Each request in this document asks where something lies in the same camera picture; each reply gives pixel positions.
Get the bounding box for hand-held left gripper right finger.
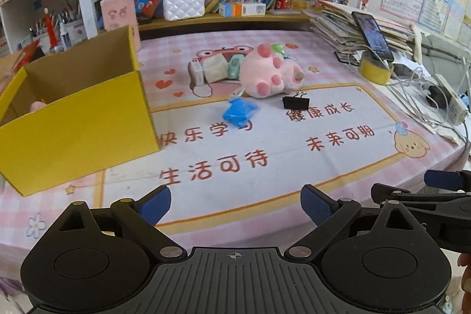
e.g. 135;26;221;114
283;185;427;260

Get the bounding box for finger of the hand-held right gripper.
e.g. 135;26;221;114
424;170;471;192
370;183;471;207

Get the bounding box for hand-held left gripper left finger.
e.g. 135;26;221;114
48;185;188;260

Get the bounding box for black binder clip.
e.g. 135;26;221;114
283;92;310;111

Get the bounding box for yellow cardboard box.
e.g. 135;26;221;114
0;24;161;197

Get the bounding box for blue plastic toy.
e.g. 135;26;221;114
224;98;259;129

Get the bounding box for small white box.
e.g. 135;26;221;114
188;60;205;89

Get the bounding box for pink plush toy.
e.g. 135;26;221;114
240;44;305;98

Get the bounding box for person's right hand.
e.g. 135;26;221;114
458;251;471;294

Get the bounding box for pink printed desk mat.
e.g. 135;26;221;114
0;31;468;285

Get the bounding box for white power strip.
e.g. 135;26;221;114
434;73;470;125

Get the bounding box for black charger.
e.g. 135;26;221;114
428;85;448;109

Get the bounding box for yellow tape roll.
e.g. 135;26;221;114
360;51;394;84

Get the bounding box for beige cube eraser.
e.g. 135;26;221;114
202;53;230;83

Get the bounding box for mint green stapler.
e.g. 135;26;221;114
228;54;245;80

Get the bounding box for black smartphone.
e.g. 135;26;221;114
351;10;395;62

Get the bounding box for stack of paper booklets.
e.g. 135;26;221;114
309;0;416;59

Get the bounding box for pink paper box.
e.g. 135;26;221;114
100;0;141;52

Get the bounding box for white pen holder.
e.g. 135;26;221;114
27;0;87;53

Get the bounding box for orange white medicine box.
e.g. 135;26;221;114
219;2;266;18

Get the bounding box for white side shelf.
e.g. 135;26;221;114
0;0;89;55

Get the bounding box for white cables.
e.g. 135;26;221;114
386;62;460;132

